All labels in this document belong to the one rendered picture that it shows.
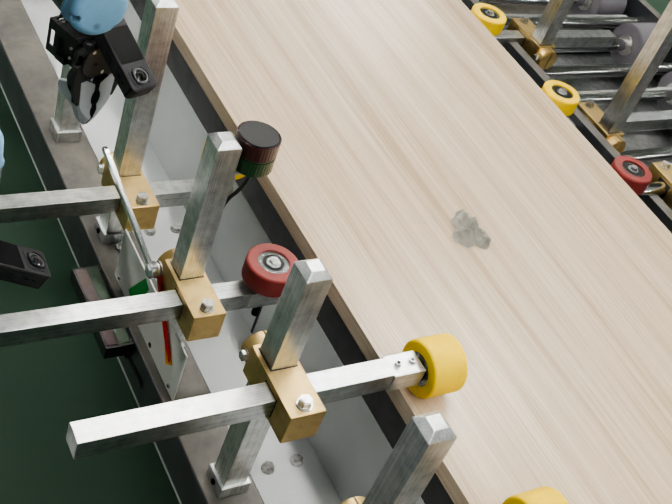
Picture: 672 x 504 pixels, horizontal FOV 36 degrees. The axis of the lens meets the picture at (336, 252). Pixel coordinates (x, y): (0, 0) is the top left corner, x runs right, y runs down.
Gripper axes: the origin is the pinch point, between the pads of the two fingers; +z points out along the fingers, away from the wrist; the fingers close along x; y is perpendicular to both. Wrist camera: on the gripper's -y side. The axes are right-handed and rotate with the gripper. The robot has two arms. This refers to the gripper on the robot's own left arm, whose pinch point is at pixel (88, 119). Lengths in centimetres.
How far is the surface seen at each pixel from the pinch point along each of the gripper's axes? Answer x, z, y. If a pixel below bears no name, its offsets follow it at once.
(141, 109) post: -6.7, -1.9, -3.4
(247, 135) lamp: -1.5, -15.8, -26.5
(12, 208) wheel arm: 11.9, 12.2, -0.2
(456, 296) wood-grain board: -28, 5, -53
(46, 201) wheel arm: 6.8, 12.1, -1.4
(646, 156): -114, 15, -49
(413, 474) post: 21, -15, -73
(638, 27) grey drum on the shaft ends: -157, 10, -21
